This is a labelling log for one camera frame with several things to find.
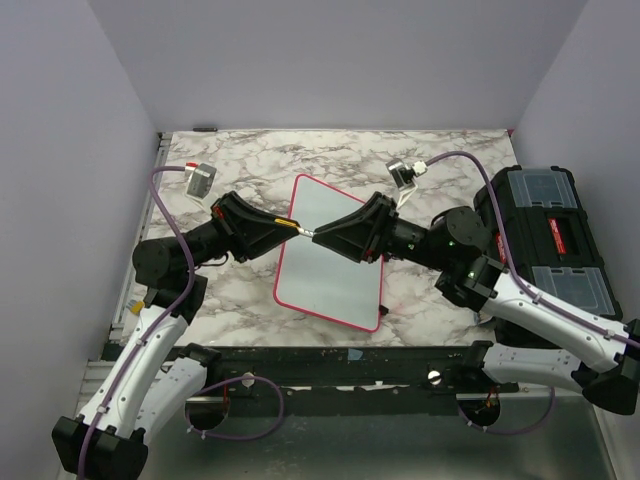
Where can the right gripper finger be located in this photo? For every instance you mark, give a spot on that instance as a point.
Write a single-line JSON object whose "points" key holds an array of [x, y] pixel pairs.
{"points": [[355, 248], [362, 219]]}

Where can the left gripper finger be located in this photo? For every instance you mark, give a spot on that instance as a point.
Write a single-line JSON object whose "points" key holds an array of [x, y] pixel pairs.
{"points": [[244, 211], [261, 240]]}

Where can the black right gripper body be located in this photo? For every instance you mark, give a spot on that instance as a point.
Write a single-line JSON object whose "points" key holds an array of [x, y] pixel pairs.
{"points": [[385, 240]]}

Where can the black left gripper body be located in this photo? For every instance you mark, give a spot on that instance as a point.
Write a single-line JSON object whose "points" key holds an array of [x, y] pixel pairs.
{"points": [[231, 234]]}

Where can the yellow marker cap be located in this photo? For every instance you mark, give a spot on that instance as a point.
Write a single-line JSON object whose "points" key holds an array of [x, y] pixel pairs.
{"points": [[287, 223]]}

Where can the pink framed whiteboard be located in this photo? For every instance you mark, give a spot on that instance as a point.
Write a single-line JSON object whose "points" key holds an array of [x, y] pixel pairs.
{"points": [[316, 281]]}

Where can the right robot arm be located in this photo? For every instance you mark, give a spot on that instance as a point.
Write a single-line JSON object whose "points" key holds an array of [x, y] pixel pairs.
{"points": [[593, 356]]}

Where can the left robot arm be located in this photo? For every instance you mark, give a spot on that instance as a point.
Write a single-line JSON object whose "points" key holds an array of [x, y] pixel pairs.
{"points": [[110, 437]]}

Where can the black plastic toolbox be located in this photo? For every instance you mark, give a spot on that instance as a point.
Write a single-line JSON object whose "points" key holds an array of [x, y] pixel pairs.
{"points": [[548, 236]]}

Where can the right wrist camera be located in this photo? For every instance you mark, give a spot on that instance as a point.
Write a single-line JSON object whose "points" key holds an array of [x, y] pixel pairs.
{"points": [[405, 176]]}

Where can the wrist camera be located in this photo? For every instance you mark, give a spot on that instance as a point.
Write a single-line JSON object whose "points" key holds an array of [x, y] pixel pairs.
{"points": [[405, 176], [200, 180]]}

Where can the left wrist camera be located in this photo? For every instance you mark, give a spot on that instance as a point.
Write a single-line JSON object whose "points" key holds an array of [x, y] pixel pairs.
{"points": [[200, 180]]}

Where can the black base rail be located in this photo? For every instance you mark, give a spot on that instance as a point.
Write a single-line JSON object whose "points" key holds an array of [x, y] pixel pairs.
{"points": [[280, 381]]}

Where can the aluminium frame profile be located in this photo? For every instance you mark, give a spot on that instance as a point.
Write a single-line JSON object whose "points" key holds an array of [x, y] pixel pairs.
{"points": [[97, 371]]}

